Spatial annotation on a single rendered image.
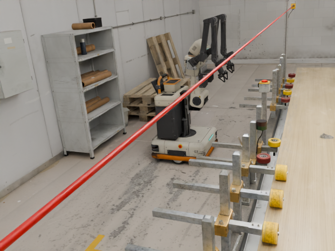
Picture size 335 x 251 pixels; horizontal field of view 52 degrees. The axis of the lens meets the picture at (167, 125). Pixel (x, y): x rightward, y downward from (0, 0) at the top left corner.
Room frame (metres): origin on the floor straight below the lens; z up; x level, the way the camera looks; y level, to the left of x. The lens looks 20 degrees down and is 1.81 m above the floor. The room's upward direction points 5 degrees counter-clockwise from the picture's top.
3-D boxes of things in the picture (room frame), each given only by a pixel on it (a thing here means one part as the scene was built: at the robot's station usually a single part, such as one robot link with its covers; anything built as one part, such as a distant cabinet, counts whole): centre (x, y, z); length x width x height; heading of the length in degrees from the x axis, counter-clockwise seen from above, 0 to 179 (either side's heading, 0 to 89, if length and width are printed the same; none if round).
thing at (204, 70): (3.78, -0.47, 0.99); 0.28 x 0.16 x 0.22; 157
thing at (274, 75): (3.04, -1.00, 0.92); 0.04 x 0.04 x 0.48; 67
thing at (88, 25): (4.56, 0.96, 1.59); 0.30 x 0.08 x 0.08; 67
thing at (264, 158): (1.83, -0.55, 0.85); 0.08 x 0.08 x 0.11
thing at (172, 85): (3.94, -0.10, 0.87); 0.23 x 0.15 x 0.11; 157
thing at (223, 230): (1.18, -0.20, 0.95); 0.14 x 0.06 x 0.05; 157
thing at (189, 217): (1.19, -0.14, 0.95); 0.50 x 0.04 x 0.04; 67
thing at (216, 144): (2.12, -0.50, 0.84); 0.43 x 0.03 x 0.04; 67
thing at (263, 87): (2.36, -0.71, 1.18); 0.07 x 0.07 x 0.08; 67
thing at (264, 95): (2.36, -0.71, 0.93); 0.05 x 0.05 x 0.45; 67
